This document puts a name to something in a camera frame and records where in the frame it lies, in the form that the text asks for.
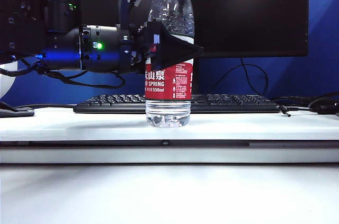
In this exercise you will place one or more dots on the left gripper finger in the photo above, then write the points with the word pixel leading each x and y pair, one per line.
pixel 174 50

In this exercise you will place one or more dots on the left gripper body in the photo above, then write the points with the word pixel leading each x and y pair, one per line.
pixel 135 52

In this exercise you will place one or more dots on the clear plastic water bottle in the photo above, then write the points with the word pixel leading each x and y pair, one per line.
pixel 169 81

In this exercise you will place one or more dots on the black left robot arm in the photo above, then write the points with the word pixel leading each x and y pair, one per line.
pixel 26 22

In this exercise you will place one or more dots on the black monitor stand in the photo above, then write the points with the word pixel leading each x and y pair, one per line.
pixel 196 75

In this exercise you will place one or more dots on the black computer monitor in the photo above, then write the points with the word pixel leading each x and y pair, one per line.
pixel 251 17

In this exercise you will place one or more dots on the black keyboard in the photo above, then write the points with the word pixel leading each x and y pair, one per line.
pixel 225 103

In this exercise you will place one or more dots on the grey cloth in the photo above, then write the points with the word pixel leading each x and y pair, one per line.
pixel 13 113

